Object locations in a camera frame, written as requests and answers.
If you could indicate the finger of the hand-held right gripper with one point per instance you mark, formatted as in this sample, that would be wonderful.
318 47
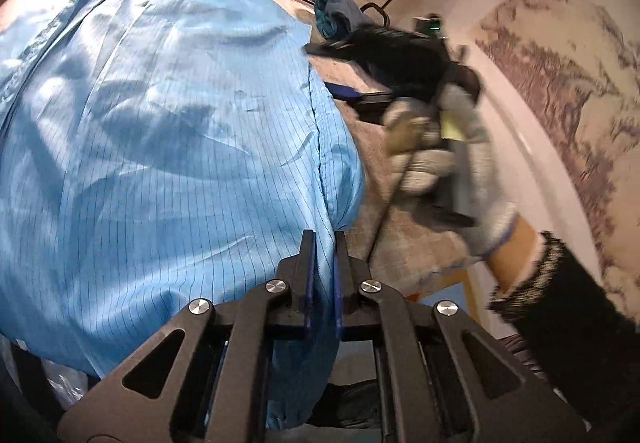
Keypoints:
327 46
350 93

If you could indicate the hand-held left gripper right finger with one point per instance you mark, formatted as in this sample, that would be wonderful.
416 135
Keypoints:
345 293

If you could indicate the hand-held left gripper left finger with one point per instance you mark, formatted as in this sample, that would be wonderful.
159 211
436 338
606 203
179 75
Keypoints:
305 293

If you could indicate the light blue striped jacket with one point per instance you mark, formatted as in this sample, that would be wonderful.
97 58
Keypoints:
175 148

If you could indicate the person's right forearm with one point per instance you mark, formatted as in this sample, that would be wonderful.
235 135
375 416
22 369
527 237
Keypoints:
565 313

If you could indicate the person's right hand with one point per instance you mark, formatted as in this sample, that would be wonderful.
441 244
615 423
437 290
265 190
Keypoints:
420 163

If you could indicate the dark blue crumpled cloth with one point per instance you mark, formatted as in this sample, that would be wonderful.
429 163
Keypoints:
340 10

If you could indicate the black chair back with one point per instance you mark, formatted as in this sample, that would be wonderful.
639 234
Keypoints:
382 13

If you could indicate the clear plastic bag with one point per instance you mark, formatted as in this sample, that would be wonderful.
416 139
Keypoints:
65 378

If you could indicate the landscape wall tapestry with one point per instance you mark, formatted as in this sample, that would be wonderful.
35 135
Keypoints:
575 88

